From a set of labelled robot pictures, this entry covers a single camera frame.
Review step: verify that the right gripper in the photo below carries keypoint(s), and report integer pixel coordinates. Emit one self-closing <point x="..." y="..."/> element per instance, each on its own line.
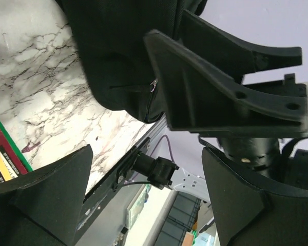
<point x="257" y="125"/>

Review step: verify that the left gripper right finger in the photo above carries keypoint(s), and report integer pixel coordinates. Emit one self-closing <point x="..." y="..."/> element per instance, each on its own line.
<point x="251" y="209"/>

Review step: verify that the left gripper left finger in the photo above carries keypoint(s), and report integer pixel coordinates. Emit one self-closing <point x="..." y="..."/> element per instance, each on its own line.
<point x="43" y="207"/>

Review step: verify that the black backpack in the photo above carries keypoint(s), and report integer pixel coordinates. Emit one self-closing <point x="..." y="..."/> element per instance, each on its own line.
<point x="109" y="36"/>

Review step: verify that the dark red book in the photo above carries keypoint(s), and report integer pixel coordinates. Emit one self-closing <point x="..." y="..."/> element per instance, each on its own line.
<point x="11" y="155"/>

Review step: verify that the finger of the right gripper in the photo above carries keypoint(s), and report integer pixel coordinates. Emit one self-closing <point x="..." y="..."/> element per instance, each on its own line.
<point x="230" y="54"/>

